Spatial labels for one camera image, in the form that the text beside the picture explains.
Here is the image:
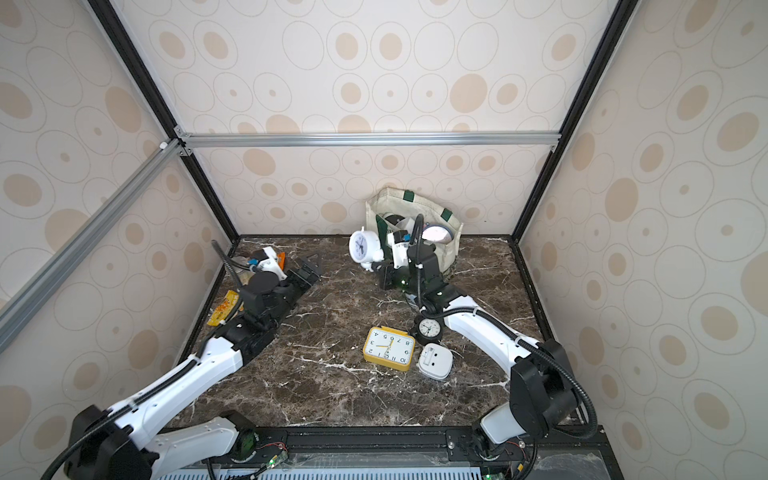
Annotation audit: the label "small black round clock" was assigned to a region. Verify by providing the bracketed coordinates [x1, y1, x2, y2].
[409, 315, 444, 346]

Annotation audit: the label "black-backed white twin-bell clock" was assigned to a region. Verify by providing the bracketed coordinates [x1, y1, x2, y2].
[384, 214, 408, 230]

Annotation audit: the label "small white round clock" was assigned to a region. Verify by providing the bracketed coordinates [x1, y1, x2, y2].
[348, 229, 384, 272]

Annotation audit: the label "yellow rectangular alarm clock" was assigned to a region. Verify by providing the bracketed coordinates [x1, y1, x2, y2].
[362, 326, 416, 372]

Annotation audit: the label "white square clock face-down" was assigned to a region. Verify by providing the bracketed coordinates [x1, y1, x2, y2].
[417, 343, 453, 381]

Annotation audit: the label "blue round clock beige face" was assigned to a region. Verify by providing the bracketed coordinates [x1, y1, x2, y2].
[422, 224, 454, 244]

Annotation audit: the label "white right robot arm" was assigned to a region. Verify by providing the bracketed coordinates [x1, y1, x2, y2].
[371, 245, 599, 446]

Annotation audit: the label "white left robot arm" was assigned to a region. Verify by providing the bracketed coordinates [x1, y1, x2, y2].
[43, 255, 322, 479]

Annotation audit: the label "yellow chips snack bag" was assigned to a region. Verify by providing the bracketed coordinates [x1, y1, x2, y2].
[206, 290, 243, 327]

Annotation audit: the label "canvas tote bag green handles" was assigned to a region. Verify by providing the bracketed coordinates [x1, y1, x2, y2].
[364, 187, 464, 280]

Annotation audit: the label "aluminium horizontal back rail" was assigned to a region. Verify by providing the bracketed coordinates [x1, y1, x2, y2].
[181, 131, 561, 148]

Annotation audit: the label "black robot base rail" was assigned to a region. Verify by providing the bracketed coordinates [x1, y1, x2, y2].
[163, 426, 623, 479]

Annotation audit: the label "aluminium left side rail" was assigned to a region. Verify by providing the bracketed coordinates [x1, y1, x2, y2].
[1, 139, 182, 350]

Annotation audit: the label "black vertical frame post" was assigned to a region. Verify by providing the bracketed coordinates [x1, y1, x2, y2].
[85, 0, 241, 245]

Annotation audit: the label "black right frame post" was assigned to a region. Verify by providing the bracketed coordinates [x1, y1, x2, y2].
[511, 0, 639, 245]

